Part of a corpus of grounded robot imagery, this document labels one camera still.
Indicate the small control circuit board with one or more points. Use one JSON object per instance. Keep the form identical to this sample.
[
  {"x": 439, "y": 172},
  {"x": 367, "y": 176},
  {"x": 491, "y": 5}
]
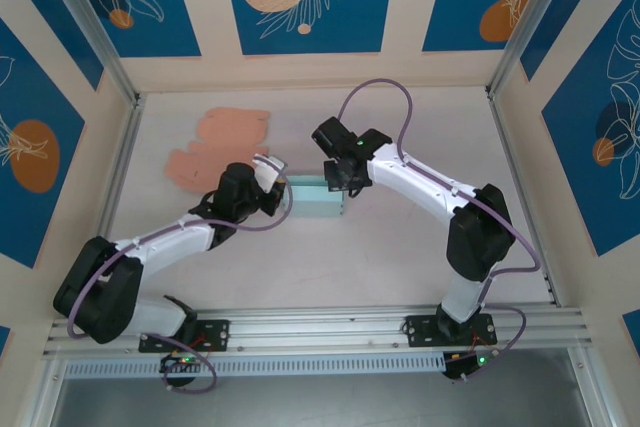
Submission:
[
  {"x": 182, "y": 361},
  {"x": 457, "y": 367}
]

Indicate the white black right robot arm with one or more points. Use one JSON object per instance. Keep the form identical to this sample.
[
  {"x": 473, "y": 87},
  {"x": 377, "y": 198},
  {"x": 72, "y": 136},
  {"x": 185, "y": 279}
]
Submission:
[{"x": 410, "y": 182}]

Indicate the aluminium mounting rail beam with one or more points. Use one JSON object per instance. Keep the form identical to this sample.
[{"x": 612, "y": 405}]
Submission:
[{"x": 310, "y": 329}]

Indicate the aluminium frame strut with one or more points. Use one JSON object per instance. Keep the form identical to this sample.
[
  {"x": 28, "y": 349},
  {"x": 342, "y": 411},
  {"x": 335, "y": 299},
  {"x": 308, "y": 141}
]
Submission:
[
  {"x": 45, "y": 397},
  {"x": 595, "y": 392}
]

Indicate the aluminium frame post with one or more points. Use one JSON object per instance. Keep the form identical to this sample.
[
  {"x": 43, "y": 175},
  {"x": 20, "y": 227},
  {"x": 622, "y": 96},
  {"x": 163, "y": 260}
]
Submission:
[
  {"x": 90, "y": 22},
  {"x": 530, "y": 12}
]

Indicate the salmon pink paper box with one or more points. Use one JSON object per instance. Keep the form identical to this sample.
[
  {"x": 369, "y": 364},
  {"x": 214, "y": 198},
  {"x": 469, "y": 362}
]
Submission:
[{"x": 230, "y": 127}]

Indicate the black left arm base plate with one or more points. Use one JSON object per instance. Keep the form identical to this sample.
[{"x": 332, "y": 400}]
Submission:
[{"x": 217, "y": 334}]

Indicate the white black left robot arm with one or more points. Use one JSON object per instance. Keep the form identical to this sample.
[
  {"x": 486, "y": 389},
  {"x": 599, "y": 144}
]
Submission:
[{"x": 175, "y": 244}]

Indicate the light blue paper box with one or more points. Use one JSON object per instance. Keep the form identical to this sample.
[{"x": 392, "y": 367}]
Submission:
[{"x": 315, "y": 204}]

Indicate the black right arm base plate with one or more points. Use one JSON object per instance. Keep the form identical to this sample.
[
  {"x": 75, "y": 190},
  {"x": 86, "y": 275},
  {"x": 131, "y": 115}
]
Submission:
[{"x": 420, "y": 329}]

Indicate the grey metal sheet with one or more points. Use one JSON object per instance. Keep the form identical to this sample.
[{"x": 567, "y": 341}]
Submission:
[{"x": 320, "y": 404}]

